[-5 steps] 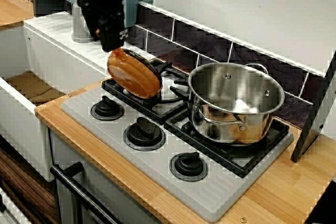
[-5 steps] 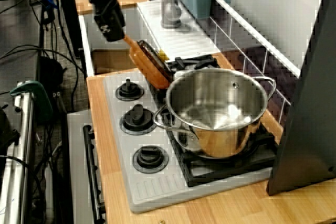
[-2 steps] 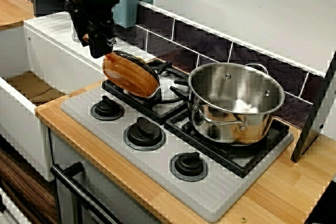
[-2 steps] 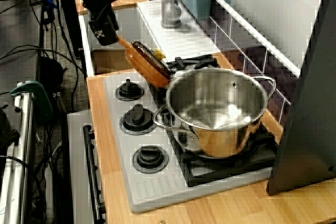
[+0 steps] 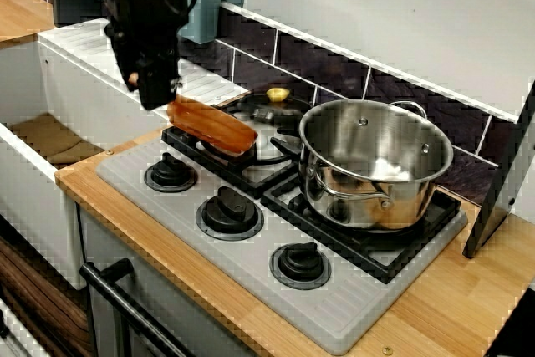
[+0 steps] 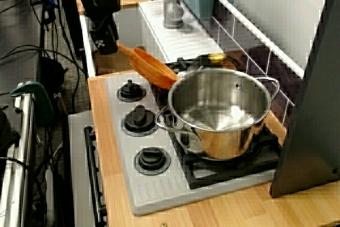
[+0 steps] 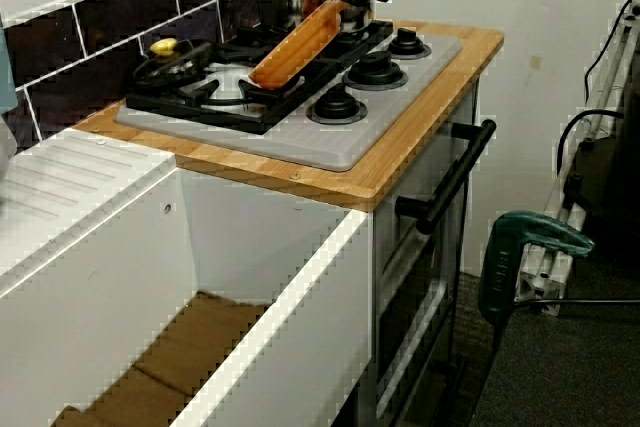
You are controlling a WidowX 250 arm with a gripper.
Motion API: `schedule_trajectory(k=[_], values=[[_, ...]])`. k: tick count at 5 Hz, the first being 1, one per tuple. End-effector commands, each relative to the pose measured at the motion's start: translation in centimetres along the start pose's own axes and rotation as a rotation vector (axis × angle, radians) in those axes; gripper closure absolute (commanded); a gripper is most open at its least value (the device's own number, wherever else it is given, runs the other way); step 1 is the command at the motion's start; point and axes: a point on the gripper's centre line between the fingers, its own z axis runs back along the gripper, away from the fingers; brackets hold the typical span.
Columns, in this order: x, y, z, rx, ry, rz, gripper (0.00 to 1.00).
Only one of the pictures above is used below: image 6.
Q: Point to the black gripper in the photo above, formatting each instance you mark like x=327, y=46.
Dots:
x=103, y=30

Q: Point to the orange toy frying pan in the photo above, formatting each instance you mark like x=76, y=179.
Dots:
x=154, y=70

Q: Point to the brown lid with yellow knob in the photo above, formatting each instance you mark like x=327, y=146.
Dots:
x=216, y=57

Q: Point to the white toy sink basin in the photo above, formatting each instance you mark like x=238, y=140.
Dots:
x=130, y=33

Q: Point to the brown cardboard sheet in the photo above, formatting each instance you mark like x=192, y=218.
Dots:
x=111, y=65

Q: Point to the black upright bar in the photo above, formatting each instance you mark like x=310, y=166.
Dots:
x=71, y=34

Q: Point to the black stove knob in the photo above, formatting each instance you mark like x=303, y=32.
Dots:
x=139, y=122
x=130, y=92
x=152, y=161

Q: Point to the grey toy faucet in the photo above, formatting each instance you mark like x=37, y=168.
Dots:
x=172, y=11

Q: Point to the black equipment base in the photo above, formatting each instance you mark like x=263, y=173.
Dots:
x=51, y=72

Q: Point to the green clamp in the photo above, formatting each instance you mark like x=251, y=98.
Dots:
x=43, y=99

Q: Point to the grey toy oven door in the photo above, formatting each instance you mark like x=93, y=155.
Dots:
x=78, y=158

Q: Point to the black device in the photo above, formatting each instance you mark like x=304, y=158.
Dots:
x=8, y=131

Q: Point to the stainless steel pot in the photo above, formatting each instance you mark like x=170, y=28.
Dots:
x=225, y=142

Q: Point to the grey toy stove plate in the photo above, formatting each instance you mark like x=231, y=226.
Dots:
x=159, y=189

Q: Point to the black burner grate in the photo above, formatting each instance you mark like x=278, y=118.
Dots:
x=233, y=169

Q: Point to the wooden toy kitchen countertop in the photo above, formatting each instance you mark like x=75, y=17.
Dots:
x=212, y=211

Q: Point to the dark grey panel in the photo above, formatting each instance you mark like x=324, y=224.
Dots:
x=313, y=131

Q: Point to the aluminium frame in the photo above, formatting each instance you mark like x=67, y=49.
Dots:
x=25, y=131

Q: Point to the dark tiled backsplash white rail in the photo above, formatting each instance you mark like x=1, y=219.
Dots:
x=261, y=60

